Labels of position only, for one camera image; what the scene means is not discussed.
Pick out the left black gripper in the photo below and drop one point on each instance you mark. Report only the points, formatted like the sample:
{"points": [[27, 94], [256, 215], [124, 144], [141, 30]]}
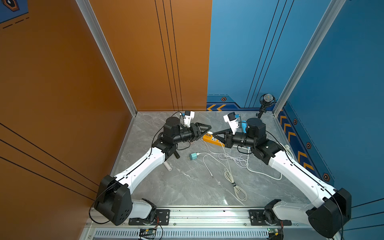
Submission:
{"points": [[195, 131]]}

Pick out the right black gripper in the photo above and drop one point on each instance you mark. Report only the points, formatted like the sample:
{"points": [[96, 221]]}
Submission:
{"points": [[229, 138]]}

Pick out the orange power strip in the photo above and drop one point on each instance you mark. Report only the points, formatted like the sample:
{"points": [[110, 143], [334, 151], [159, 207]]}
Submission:
{"points": [[209, 138]]}

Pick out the teal charger cube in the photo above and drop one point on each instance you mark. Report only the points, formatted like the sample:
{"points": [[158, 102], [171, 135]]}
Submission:
{"points": [[194, 156]]}

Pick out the black electric toothbrush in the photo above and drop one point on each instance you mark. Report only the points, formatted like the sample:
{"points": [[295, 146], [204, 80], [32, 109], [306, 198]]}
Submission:
{"points": [[176, 154]]}

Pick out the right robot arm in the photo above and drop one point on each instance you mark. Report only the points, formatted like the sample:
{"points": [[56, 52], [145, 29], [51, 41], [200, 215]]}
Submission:
{"points": [[329, 209]]}

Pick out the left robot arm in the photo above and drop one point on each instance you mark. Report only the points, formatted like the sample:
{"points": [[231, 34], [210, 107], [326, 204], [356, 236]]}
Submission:
{"points": [[114, 198]]}

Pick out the white electric toothbrush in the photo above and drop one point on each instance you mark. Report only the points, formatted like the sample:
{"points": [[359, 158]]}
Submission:
{"points": [[168, 167]]}

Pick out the blue microphone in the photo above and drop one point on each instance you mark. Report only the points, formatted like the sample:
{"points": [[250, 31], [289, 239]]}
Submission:
{"points": [[244, 126]]}

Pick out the right green circuit board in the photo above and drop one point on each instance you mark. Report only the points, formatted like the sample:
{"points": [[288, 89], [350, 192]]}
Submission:
{"points": [[275, 231]]}

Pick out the green circuit board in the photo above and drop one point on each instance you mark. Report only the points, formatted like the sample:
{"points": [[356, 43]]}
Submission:
{"points": [[148, 233], [275, 231]]}

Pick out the left green circuit board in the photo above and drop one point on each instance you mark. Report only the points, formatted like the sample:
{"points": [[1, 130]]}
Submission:
{"points": [[148, 233]]}

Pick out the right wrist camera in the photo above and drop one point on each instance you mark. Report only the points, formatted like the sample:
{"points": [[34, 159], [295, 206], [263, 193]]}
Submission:
{"points": [[232, 120]]}

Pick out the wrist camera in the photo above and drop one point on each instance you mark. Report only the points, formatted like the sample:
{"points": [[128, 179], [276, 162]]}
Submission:
{"points": [[188, 117], [232, 120]]}

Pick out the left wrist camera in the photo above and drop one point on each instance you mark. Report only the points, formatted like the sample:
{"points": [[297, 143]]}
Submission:
{"points": [[188, 117]]}

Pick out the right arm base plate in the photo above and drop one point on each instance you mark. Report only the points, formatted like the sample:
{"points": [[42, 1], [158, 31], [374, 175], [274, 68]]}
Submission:
{"points": [[262, 217]]}

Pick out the aluminium front rail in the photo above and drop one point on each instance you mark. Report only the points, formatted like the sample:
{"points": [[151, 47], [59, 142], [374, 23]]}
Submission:
{"points": [[180, 217]]}

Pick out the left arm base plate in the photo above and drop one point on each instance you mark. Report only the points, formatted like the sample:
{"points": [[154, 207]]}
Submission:
{"points": [[162, 217]]}

